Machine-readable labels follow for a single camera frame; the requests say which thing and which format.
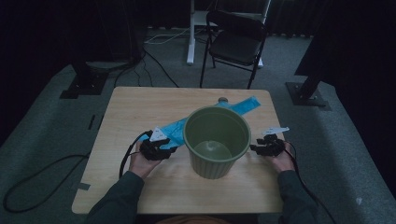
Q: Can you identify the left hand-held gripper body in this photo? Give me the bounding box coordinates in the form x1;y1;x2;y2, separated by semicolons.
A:
139;125;171;161

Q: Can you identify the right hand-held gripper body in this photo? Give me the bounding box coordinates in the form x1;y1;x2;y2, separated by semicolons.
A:
256;125;290;158

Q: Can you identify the blue plastic bag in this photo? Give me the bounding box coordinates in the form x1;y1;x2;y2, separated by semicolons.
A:
154;95;262;150

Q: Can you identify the green plastic bin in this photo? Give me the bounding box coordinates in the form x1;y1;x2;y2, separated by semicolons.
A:
182;105;252;180

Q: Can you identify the person's right hand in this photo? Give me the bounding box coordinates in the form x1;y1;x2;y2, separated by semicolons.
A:
264;145;296;174

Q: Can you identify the person's left hand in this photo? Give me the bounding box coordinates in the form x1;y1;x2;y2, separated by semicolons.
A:
128;148;163;180

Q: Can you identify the black stand with square base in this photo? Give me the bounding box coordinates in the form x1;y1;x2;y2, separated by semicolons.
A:
59;46;110;101

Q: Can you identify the grey round stand base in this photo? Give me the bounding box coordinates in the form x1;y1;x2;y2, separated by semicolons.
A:
85;60;134;71

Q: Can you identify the black folding chair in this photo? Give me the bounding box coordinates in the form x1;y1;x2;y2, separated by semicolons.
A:
199;9;269;91

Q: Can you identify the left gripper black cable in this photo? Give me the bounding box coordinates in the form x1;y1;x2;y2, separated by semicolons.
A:
119;130;154;179

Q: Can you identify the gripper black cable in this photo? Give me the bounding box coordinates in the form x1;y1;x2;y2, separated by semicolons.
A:
119;130;154;179
282;140;338;224

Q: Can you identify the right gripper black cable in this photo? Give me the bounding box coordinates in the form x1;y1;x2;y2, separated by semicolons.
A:
282;140;338;224

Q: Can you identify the black post with base plate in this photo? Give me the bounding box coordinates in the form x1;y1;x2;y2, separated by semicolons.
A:
285;31;332;112

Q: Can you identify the thin black floor cable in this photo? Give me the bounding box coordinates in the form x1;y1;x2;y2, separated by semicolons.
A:
113;48;180;89

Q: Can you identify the white floor cable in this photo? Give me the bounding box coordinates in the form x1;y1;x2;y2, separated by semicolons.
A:
144;27;191;46

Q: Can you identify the white desk frame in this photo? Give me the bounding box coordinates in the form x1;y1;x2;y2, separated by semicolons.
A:
186;0;273;69

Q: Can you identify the black looped floor cable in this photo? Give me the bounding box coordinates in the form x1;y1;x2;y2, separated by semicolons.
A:
2;152;92;215

